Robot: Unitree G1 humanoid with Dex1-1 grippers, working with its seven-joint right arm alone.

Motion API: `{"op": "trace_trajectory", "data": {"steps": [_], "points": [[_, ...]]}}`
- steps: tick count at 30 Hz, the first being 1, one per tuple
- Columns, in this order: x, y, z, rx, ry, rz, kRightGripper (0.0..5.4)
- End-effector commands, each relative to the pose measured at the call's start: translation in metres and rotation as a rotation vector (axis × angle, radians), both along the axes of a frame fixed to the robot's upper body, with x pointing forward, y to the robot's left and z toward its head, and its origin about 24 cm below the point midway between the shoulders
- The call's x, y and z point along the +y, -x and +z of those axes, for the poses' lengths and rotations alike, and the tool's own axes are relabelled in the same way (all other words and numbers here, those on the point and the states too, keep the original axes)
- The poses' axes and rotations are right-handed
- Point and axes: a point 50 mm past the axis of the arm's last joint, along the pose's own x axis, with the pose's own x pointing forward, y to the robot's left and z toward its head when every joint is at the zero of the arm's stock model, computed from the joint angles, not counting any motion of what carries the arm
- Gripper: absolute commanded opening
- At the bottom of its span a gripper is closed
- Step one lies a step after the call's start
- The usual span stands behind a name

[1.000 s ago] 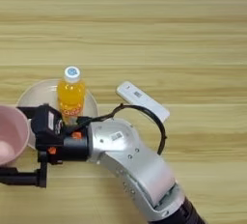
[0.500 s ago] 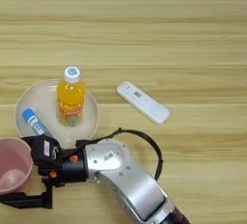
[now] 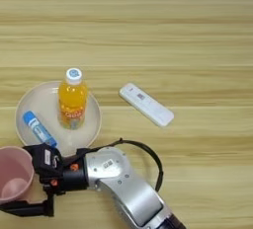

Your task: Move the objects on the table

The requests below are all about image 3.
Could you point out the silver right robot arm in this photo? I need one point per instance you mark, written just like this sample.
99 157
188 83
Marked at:
131 190

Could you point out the white rectangular plastic device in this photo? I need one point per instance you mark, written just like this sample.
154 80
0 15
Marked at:
146 104

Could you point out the pink plastic cup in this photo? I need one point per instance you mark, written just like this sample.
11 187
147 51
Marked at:
13 167

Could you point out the beige round plate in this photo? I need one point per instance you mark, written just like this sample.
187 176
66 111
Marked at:
36 101

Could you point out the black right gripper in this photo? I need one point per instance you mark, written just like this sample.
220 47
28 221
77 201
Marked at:
74 177

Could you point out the orange juice bottle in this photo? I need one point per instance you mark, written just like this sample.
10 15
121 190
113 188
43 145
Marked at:
72 101

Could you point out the small black box white label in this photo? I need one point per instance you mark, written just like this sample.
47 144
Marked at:
47 160

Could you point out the blue glue stick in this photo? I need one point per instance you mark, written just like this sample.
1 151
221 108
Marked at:
38 128

